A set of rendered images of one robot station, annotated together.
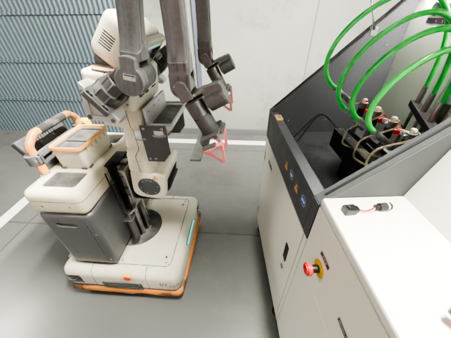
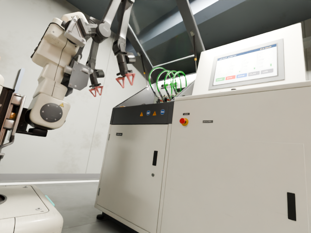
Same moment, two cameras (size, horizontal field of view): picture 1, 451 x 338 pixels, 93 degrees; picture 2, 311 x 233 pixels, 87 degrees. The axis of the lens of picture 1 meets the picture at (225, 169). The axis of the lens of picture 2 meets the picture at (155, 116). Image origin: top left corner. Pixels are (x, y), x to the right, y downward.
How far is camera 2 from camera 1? 1.05 m
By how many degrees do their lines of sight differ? 67
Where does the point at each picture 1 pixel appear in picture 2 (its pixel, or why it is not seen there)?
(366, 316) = (209, 102)
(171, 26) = (123, 27)
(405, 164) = (187, 92)
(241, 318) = not seen: outside the picture
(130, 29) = (110, 18)
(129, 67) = (108, 26)
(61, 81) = not seen: outside the picture
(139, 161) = (56, 87)
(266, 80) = (68, 132)
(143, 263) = (6, 217)
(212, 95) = (130, 56)
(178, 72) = (122, 40)
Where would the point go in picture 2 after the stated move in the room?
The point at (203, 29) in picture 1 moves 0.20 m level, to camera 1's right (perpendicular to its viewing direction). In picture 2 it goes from (94, 54) to (114, 65)
